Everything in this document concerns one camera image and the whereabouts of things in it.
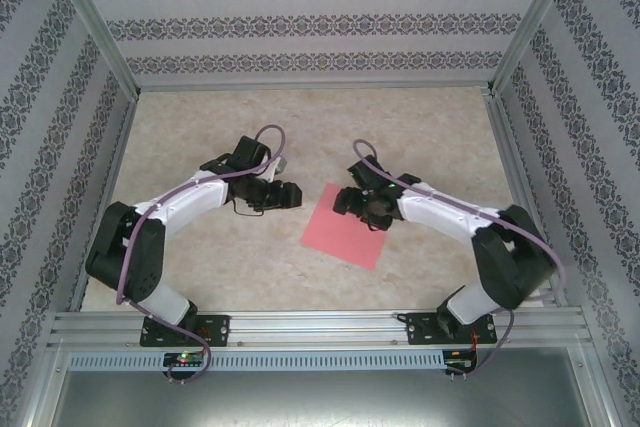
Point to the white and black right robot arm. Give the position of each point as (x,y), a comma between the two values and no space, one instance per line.
(440,212)

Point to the grey sheet metal tray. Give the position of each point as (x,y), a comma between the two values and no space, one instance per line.
(320,402)

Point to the pink red cloth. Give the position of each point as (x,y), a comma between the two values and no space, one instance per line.
(345,242)

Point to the aluminium frame post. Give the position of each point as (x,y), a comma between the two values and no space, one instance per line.
(95,22)
(532,22)

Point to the aluminium mounting rail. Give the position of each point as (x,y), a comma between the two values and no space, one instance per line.
(320,329)

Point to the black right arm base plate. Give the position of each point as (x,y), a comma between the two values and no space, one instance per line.
(420,329)

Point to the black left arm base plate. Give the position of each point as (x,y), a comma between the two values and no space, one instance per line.
(220,329)

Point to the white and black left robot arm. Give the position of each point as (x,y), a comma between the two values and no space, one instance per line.
(190,197)

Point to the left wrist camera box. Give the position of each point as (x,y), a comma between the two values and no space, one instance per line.
(280,165)

